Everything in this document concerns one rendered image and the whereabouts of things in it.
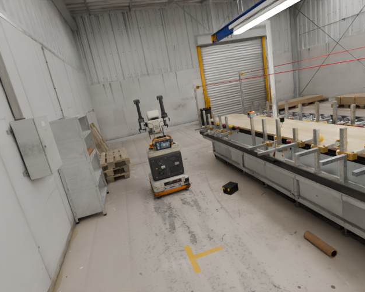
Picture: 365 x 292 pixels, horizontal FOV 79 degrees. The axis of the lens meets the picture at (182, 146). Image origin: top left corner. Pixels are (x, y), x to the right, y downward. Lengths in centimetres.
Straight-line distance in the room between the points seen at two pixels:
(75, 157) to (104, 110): 638
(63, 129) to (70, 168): 56
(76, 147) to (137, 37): 725
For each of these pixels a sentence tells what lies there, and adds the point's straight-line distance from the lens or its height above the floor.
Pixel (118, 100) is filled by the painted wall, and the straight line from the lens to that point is 974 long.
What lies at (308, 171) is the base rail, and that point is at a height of 70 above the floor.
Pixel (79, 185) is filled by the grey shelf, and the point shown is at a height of 59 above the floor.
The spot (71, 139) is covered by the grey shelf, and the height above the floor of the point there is 126.
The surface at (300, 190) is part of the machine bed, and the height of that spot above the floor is 24.
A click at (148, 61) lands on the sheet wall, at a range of 994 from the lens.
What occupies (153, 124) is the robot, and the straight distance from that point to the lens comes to 386.
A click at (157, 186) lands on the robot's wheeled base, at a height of 22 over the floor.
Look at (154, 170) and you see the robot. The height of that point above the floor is 47.
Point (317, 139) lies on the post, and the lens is 229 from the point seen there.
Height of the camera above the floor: 166
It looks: 14 degrees down
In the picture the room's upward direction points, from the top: 11 degrees counter-clockwise
